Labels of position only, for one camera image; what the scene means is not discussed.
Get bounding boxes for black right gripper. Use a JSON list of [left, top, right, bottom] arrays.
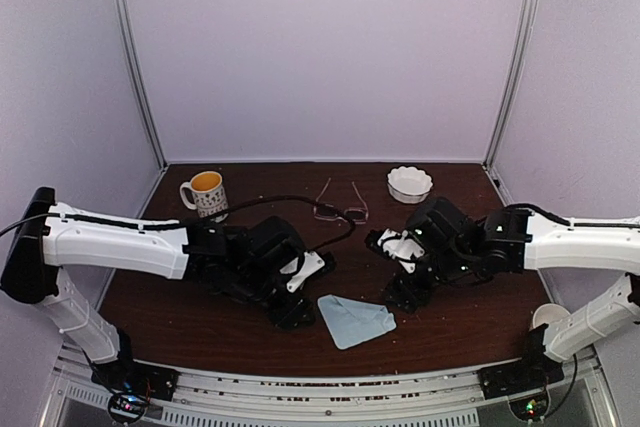
[[379, 247, 475, 314]]

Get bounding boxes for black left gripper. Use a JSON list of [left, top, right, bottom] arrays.
[[233, 263, 317, 332]]

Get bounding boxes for light blue cloth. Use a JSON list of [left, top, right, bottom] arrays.
[[317, 295, 397, 350]]

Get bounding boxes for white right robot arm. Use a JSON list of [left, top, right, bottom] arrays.
[[371, 197, 639, 389]]

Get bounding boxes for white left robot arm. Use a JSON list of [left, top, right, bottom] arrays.
[[1, 187, 329, 391]]

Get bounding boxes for white fluted ceramic bowl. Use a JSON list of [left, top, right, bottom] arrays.
[[387, 166, 433, 205]]

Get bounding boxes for white paper cup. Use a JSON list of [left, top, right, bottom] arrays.
[[530, 303, 570, 330]]

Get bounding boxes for white floral mug yellow inside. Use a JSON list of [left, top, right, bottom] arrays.
[[179, 171, 229, 222]]

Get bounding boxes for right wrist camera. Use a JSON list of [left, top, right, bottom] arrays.
[[365, 229, 426, 274]]

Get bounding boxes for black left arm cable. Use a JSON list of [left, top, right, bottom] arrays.
[[0, 195, 357, 253]]

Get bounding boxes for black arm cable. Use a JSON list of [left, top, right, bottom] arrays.
[[504, 202, 576, 226], [0, 195, 357, 253]]

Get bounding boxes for pink frame sunglasses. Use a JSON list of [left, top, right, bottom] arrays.
[[312, 177, 370, 225]]

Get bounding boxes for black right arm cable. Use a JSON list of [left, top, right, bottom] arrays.
[[504, 202, 576, 226]]

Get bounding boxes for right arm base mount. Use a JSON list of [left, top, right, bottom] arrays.
[[478, 359, 564, 424]]

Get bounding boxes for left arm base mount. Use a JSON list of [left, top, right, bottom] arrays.
[[90, 362, 179, 425]]

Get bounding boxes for front aluminium rail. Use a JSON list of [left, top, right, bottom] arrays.
[[36, 348, 622, 426]]

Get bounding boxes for right aluminium frame post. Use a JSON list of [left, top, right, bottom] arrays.
[[483, 0, 539, 171]]

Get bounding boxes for aluminium frame post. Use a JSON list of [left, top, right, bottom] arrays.
[[114, 0, 168, 170], [483, 0, 539, 171]]

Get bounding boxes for left aluminium frame post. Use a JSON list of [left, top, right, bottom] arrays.
[[114, 0, 168, 170]]

